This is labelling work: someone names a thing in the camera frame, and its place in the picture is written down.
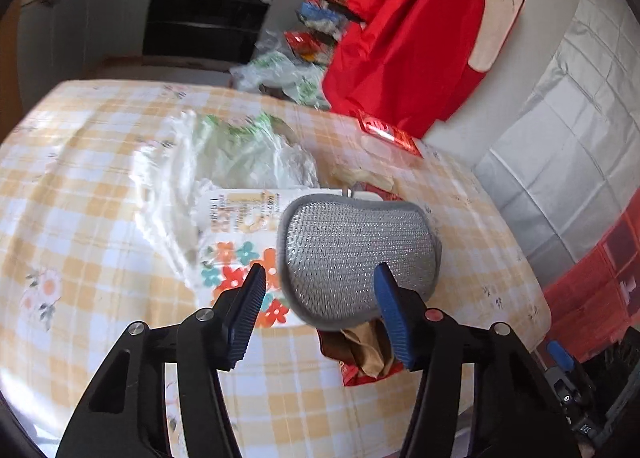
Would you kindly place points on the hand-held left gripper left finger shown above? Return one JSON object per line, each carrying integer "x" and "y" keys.
{"x": 247, "y": 313}

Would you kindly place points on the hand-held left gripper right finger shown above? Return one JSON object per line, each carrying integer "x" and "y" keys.
{"x": 395, "y": 323}

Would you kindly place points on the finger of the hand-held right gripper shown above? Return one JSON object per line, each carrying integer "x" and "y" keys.
{"x": 557, "y": 352}

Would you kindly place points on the grey mesh scrub pad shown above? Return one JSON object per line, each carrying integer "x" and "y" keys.
{"x": 350, "y": 248}

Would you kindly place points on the clear tray with red label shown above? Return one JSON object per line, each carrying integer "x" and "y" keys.
{"x": 387, "y": 133}

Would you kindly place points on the red snack wrapper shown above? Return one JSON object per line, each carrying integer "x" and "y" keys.
{"x": 345, "y": 375}

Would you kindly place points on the white floral packet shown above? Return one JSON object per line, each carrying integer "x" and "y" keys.
{"x": 235, "y": 238}

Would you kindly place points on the red plastic crate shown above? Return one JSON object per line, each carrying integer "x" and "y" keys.
{"x": 595, "y": 278}

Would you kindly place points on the dark red wrapper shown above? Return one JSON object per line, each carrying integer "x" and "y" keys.
{"x": 380, "y": 192}

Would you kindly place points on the cream plastic wrapper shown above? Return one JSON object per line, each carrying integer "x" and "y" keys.
{"x": 360, "y": 174}

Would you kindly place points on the white plastic bag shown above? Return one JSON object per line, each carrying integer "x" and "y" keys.
{"x": 165, "y": 178}

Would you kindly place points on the green printed plastic bag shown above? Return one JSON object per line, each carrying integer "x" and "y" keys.
{"x": 245, "y": 143}

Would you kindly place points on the white creased sheet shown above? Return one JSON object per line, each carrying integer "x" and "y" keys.
{"x": 575, "y": 138}

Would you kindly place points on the yellow checkered tablecloth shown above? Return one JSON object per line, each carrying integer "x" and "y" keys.
{"x": 90, "y": 148}

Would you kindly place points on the heap of plastic bags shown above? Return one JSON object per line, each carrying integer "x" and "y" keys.
{"x": 275, "y": 71}

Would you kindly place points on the red apron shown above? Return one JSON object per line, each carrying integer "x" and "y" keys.
{"x": 410, "y": 38}

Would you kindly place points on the black built-in oven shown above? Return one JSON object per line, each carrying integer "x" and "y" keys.
{"x": 200, "y": 18}

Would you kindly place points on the grey lower cabinets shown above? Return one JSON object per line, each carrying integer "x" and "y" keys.
{"x": 90, "y": 23}

